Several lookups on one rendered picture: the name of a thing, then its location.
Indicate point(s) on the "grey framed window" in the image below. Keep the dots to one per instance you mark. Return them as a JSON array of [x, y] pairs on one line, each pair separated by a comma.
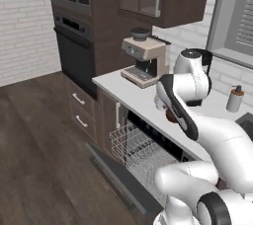
[[234, 15]]

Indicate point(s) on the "narrow brown cupboard door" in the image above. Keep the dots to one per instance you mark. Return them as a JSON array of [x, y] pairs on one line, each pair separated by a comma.
[[108, 120]]

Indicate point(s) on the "dark sink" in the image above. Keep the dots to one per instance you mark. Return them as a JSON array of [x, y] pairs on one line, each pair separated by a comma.
[[246, 122]]

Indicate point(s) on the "black dishwasher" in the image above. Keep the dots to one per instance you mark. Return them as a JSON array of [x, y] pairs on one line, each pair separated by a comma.
[[154, 130]]

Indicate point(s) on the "brown drawer front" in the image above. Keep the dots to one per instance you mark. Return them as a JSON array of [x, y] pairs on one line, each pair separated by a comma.
[[82, 95], [86, 127]]

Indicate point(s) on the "beige coffee machine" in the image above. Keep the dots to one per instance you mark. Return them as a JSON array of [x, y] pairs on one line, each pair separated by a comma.
[[148, 56]]

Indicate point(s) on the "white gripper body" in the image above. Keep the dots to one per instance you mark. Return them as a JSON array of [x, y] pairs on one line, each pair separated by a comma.
[[197, 92]]

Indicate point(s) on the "black wall oven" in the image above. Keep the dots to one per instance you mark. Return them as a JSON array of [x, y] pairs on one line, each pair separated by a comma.
[[75, 54]]

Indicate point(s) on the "dark dishwasher door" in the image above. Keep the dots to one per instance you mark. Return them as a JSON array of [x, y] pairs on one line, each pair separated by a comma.
[[122, 179]]

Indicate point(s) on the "white soap dispenser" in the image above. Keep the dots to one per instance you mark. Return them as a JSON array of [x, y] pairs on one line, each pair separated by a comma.
[[235, 100]]

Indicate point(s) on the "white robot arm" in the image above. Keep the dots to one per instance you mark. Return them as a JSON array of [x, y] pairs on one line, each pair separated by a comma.
[[227, 150]]

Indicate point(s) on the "brown bowl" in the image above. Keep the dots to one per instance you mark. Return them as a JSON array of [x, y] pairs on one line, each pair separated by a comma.
[[172, 117]]

